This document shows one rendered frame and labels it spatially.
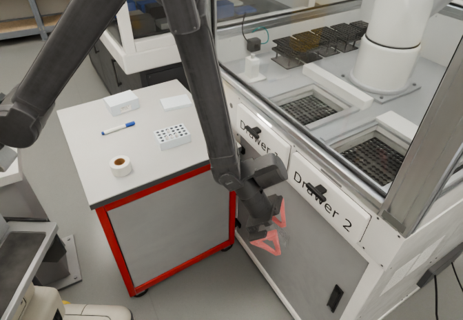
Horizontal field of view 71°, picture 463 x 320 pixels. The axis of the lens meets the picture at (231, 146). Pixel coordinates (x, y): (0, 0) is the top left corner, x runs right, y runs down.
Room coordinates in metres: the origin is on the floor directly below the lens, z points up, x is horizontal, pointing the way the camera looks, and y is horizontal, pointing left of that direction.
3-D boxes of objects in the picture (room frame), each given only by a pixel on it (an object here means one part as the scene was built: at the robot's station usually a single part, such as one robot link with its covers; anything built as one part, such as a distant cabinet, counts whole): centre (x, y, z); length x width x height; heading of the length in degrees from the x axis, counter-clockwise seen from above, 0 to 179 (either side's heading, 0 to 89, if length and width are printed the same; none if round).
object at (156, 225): (1.09, 0.37, 0.38); 0.62 x 0.58 x 0.76; 32
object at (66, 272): (0.87, 0.94, 0.38); 0.30 x 0.30 x 0.76; 29
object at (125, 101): (1.23, 0.49, 0.79); 0.13 x 0.09 x 0.05; 127
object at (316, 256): (1.11, -0.54, 0.40); 1.03 x 0.95 x 0.80; 32
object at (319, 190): (0.62, -0.25, 0.91); 0.07 x 0.04 x 0.01; 32
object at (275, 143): (0.90, -0.10, 0.87); 0.29 x 0.02 x 0.11; 32
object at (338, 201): (0.63, -0.27, 0.87); 0.29 x 0.02 x 0.11; 32
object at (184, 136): (1.00, 0.23, 0.78); 0.12 x 0.08 x 0.04; 119
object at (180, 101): (1.27, 0.26, 0.77); 0.13 x 0.09 x 0.02; 114
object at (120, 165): (0.83, 0.39, 0.78); 0.07 x 0.07 x 0.04
